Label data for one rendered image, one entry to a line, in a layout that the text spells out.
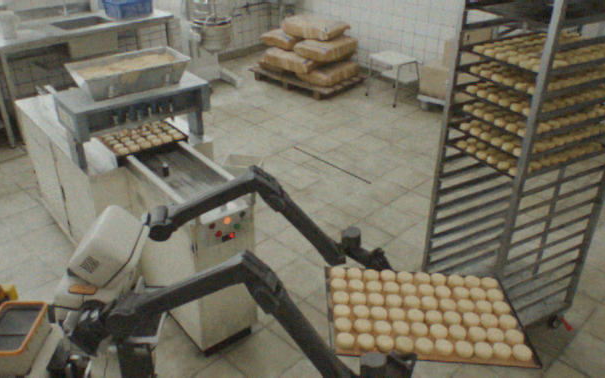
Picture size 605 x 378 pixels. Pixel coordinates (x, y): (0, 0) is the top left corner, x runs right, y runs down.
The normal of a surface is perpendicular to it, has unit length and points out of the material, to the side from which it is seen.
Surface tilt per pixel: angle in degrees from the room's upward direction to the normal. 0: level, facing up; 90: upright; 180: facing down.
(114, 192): 90
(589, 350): 0
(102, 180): 90
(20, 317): 1
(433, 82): 90
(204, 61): 90
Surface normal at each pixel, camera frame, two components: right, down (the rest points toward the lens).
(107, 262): 0.00, 0.49
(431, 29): -0.71, 0.35
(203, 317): 0.61, 0.39
